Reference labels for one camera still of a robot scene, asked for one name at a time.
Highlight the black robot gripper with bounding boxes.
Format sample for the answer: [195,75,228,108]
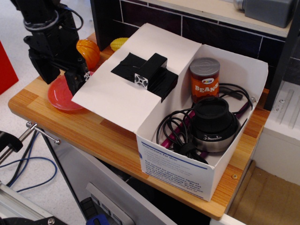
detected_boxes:
[23,10,88,96]

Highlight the white cardboard box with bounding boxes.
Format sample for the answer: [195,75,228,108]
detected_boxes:
[72,23,268,201]

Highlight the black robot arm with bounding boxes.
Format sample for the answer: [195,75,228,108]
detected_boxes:
[12,0,90,95]

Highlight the red plastic plate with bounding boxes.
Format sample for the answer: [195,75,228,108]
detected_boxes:
[47,75,84,111]

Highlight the orange toy pumpkin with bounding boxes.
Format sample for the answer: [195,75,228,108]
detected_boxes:
[76,39,100,70]

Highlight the red box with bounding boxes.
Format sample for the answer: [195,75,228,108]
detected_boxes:
[0,43,19,94]

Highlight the yellow toy corn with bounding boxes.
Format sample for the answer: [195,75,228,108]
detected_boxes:
[110,37,129,52]

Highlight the metal clamp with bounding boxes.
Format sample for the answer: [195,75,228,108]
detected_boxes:
[0,122,61,164]

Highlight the black taped aluminium profile block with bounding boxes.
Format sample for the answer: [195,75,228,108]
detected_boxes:
[112,53,179,101]

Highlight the orange beans can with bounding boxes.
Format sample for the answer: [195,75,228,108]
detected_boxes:
[189,57,220,103]

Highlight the black silver 3D mouse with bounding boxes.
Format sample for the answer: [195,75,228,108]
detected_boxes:
[191,97,240,153]

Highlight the wooden shelf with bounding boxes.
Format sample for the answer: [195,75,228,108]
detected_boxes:
[128,0,292,38]

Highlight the grey metal container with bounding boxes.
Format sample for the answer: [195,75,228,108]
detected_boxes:
[233,0,296,28]

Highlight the black floor cable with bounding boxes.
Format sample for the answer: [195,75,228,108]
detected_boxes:
[6,130,40,188]

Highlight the blue cable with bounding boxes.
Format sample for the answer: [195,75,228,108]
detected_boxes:
[0,131,58,193]

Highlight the black mouse cable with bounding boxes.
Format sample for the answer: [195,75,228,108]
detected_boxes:
[155,82,253,164]

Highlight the blue black clamp handle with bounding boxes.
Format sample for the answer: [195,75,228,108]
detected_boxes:
[80,197,109,225]

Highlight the aluminium rail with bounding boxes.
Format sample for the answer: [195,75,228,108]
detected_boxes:
[0,183,65,225]

